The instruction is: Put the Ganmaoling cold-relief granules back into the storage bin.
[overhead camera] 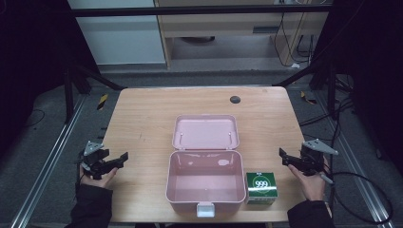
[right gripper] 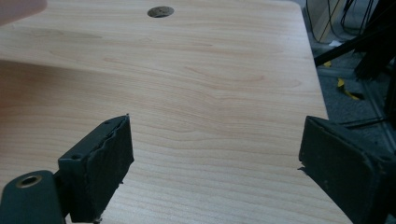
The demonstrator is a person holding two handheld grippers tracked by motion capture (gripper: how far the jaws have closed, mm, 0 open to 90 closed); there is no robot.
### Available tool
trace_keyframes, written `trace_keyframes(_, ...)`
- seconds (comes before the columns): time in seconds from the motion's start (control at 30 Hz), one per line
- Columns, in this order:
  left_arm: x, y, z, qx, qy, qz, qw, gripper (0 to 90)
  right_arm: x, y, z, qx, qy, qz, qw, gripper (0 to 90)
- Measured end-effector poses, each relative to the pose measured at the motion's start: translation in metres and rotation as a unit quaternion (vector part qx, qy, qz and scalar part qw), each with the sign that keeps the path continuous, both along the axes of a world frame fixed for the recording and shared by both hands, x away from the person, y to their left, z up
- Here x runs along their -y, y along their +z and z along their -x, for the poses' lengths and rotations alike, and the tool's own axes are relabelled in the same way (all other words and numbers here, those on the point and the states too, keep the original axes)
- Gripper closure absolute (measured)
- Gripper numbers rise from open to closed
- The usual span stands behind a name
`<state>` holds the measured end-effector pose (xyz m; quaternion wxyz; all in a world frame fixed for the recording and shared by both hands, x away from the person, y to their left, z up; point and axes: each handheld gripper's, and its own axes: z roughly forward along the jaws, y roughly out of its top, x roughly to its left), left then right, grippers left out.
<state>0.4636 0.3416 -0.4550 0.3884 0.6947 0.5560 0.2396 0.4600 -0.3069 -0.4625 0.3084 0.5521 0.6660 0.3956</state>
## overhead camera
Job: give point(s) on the person's right hand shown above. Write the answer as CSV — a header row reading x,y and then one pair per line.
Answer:
x,y
311,186

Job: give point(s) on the aluminium floor rail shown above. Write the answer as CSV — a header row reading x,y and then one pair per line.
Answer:
x,y
47,164
351,164

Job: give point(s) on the black table grommet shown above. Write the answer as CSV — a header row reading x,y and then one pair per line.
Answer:
x,y
235,99

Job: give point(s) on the black horizontal bar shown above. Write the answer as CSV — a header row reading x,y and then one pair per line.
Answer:
x,y
190,11

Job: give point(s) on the green and white carton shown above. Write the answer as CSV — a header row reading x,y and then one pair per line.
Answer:
x,y
261,186

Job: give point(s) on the yellow and black tape strip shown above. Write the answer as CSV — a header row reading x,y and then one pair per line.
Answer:
x,y
102,101
308,98

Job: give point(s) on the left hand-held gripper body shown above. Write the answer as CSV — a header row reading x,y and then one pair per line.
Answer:
x,y
93,157

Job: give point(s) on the black metal stand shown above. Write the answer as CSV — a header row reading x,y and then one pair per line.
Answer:
x,y
79,85
320,79

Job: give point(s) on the person's left hand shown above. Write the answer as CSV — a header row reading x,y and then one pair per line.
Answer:
x,y
100,181

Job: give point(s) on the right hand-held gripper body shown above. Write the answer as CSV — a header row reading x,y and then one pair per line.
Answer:
x,y
313,156

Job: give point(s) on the light wooden desk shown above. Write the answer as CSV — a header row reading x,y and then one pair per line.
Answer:
x,y
228,25

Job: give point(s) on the pink plastic box with lid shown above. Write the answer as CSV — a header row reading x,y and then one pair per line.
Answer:
x,y
206,164

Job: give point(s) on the white cabinet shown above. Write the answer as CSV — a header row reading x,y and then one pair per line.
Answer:
x,y
120,38

